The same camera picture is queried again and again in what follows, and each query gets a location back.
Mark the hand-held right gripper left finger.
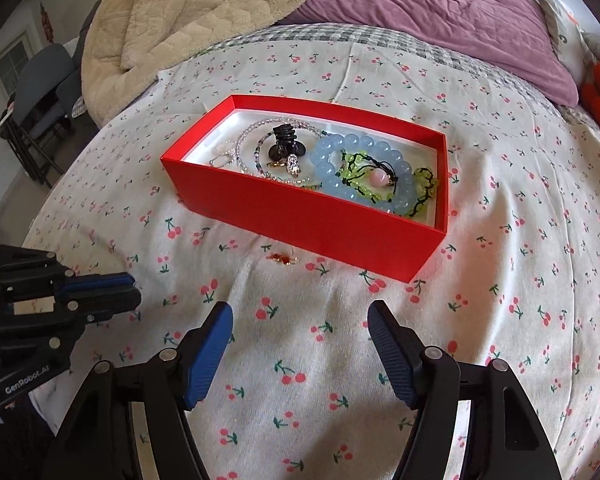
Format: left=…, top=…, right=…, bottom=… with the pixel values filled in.
left=42, top=301, right=234, bottom=480

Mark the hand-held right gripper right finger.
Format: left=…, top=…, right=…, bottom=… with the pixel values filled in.
left=367, top=300, right=563, bottom=480

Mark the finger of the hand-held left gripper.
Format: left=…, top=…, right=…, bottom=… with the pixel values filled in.
left=55, top=272, right=137, bottom=304
left=67, top=290, right=144, bottom=327

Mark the red cardboard box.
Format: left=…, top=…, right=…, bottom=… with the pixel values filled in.
left=160, top=94, right=449, bottom=283

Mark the clear crystal bead bracelet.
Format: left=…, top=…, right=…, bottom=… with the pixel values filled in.
left=232, top=119, right=301, bottom=178

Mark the rhinestone gold ring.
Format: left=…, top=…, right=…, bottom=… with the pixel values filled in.
left=282, top=157, right=304, bottom=184

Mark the light blue bead bracelet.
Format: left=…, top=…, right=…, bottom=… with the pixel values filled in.
left=310, top=132, right=428, bottom=211

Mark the black hair claw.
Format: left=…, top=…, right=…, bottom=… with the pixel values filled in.
left=267, top=124, right=307, bottom=160

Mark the cherry print bed sheet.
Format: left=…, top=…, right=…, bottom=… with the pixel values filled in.
left=22, top=37, right=600, bottom=480

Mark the grey chair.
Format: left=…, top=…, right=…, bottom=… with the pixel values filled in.
left=0, top=42, right=84, bottom=189

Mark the beige quilted blanket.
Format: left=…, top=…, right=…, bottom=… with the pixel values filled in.
left=80, top=0, right=368, bottom=128

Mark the grey checked bed cover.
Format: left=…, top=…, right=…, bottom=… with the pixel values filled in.
left=200, top=22, right=598, bottom=128

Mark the purple blanket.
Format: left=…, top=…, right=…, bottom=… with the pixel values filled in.
left=280, top=0, right=581, bottom=108

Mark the white printed pillow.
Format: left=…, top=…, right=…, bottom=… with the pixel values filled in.
left=530, top=0, right=600, bottom=78

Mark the green bead bracelet pink bead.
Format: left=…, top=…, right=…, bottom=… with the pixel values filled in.
left=337, top=150, right=441, bottom=218

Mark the dark small-bead bracelet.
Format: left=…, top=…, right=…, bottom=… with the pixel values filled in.
left=252, top=130, right=331, bottom=192

